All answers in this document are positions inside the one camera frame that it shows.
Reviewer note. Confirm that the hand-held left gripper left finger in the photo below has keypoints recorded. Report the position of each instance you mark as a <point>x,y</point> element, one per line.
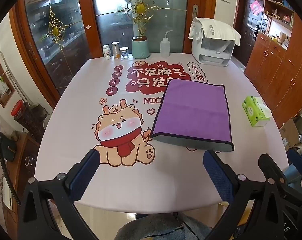
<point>84,175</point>

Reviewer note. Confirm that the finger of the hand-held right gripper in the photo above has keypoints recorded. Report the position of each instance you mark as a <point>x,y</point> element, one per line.
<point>298,161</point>
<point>273,170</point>

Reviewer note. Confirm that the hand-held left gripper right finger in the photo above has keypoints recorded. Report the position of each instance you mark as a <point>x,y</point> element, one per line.
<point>217,176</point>

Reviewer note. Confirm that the purple towel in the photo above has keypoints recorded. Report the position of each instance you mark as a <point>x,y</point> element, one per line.
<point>191,110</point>

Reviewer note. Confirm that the cardboard box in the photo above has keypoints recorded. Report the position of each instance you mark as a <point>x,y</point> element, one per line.
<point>291,132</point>

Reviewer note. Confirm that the green tissue pack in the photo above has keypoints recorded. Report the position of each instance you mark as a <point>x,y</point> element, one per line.
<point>256,112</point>

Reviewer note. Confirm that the wooden side cabinet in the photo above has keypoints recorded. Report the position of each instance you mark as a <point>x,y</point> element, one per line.
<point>23,160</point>

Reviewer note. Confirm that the pink cartoon printed tablecloth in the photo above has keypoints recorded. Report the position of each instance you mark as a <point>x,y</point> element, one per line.
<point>91,90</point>

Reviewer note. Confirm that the red lidded container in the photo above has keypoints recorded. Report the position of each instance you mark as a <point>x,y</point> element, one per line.
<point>17,110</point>

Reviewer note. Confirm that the white countertop appliance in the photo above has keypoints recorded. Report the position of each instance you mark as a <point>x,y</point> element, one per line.
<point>214,53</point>

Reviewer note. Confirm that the white pill bottle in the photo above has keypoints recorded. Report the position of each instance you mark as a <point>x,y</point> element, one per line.
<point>106,53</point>

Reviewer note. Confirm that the dark wooden door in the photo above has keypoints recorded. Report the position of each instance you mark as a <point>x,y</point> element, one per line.
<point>248,45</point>

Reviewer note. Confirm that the amber glass jar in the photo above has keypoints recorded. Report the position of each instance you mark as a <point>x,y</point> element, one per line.
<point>116,51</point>

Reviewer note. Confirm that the small glass jar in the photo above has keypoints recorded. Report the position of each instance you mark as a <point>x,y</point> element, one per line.
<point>124,53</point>

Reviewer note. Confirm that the wooden framed glass door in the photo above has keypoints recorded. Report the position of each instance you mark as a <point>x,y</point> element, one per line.
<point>41,45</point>

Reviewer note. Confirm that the teal ceramic jar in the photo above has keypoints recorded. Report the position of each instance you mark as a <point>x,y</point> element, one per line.
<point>140,48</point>

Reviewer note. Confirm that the clear squeeze bottle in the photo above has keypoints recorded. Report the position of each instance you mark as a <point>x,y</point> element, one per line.
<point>164,46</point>

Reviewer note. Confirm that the white cloth cover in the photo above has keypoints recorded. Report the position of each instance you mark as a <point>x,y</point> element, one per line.
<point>216,28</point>

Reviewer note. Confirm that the small gold door ornament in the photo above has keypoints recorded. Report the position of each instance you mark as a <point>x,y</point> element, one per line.
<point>56,30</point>

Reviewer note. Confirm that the wooden display shelf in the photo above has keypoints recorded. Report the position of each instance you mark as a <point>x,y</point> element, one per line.
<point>278,10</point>

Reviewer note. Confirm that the red door decoration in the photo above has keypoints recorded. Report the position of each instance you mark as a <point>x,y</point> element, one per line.
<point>256,7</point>

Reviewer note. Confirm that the large gold door ornament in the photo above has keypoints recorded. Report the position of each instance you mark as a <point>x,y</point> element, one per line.
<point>141,7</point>

